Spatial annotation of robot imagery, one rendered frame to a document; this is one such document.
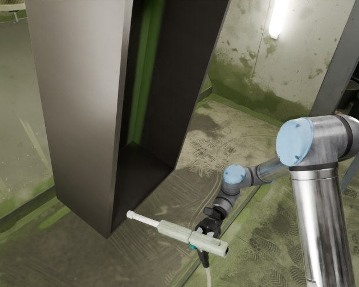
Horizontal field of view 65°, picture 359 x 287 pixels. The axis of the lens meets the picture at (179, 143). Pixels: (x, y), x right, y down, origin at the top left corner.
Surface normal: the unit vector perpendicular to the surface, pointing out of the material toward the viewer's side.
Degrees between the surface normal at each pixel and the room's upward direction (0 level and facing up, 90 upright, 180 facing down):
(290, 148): 84
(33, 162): 57
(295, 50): 90
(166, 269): 0
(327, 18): 90
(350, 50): 90
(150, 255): 0
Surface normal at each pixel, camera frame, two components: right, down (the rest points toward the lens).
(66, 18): -0.55, 0.51
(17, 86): 0.68, -0.07
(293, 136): -0.98, -0.01
